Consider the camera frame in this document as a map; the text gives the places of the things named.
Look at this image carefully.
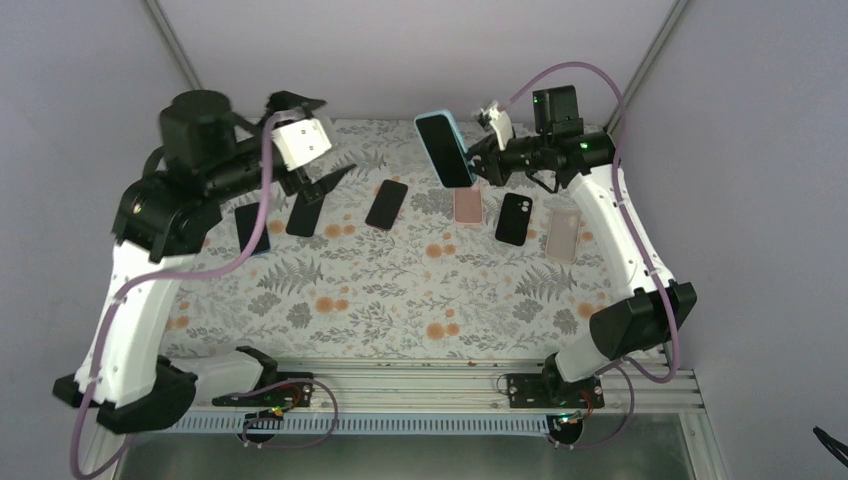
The bare black smartphone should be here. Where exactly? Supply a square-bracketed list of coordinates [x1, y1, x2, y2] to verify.
[286, 194, 324, 238]

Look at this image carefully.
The dark phone case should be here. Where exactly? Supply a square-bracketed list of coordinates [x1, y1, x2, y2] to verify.
[495, 193, 533, 246]

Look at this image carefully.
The black phone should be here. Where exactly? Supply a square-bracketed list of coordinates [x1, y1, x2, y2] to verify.
[365, 179, 408, 231]

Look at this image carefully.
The blue-edged bare smartphone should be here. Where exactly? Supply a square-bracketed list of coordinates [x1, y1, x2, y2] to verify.
[234, 203, 271, 256]

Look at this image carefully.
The pink silicone phone case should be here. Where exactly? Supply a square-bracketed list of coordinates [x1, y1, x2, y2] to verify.
[453, 187, 484, 225]

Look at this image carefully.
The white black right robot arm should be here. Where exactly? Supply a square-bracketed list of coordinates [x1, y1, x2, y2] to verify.
[468, 86, 697, 407]

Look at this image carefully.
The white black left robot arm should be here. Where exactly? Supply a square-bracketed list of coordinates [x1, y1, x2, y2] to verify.
[52, 90, 344, 435]

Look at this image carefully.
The floral patterned table mat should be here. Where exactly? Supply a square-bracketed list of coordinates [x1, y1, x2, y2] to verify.
[161, 120, 613, 360]

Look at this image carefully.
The black object at edge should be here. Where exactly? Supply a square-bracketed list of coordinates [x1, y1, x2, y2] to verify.
[812, 426, 848, 467]

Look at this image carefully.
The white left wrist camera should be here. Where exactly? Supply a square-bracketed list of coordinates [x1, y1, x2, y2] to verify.
[271, 115, 334, 171]

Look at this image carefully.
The right aluminium corner post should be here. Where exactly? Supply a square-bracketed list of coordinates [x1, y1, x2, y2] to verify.
[604, 0, 690, 133]

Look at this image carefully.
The aluminium corner post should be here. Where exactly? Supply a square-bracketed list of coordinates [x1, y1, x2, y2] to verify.
[604, 0, 690, 133]
[140, 0, 203, 90]

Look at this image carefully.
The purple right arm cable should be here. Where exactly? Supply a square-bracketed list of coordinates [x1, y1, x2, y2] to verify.
[506, 61, 682, 452]

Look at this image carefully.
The left aluminium corner post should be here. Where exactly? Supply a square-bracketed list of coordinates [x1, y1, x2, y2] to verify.
[140, 0, 203, 90]

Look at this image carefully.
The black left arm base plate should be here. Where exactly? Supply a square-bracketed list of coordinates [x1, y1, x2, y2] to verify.
[211, 372, 314, 410]

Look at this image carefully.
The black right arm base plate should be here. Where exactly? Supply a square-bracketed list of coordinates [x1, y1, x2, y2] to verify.
[505, 354, 605, 409]

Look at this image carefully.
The perforated grey cable duct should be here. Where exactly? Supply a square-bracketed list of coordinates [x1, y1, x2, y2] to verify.
[166, 412, 549, 437]

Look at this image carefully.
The aluminium rail frame base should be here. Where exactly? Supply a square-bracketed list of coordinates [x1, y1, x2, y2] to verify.
[105, 360, 705, 415]

